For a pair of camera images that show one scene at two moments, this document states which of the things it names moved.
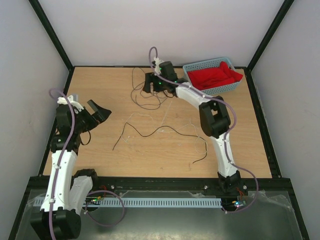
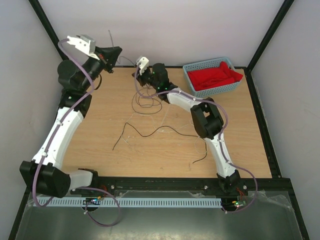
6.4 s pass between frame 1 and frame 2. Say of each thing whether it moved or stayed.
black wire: stayed
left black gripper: moved
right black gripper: moved
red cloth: stayed
